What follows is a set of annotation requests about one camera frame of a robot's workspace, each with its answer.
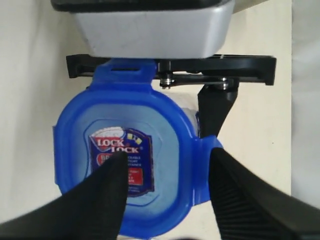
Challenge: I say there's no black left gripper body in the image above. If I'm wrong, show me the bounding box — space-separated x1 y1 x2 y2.
65 53 278 87

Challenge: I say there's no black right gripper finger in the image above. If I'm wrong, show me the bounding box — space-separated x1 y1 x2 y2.
0 152 129 240
208 148 320 240
197 84 239 137

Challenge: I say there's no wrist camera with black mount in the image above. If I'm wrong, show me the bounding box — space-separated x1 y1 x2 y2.
51 0 235 59

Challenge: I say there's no tall clear plastic container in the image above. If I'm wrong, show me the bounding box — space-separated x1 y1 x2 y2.
171 93 200 137

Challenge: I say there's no blue snap-lock lid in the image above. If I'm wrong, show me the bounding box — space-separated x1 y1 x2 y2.
53 58 221 239

